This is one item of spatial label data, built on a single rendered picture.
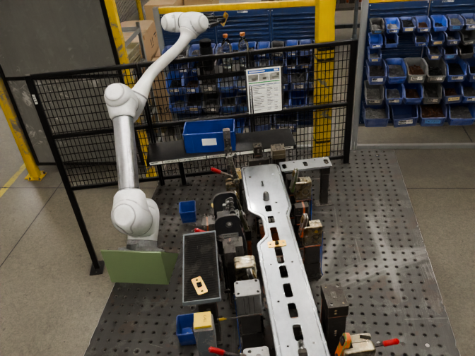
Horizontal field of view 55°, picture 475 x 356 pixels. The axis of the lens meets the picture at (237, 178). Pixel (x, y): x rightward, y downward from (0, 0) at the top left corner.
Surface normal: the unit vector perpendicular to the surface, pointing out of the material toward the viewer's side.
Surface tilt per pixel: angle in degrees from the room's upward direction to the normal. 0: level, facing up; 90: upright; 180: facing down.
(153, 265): 90
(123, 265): 90
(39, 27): 91
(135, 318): 0
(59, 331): 0
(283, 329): 0
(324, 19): 90
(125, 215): 50
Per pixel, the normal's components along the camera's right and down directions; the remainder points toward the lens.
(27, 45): -0.14, 0.59
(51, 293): -0.08, -0.82
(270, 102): 0.09, 0.57
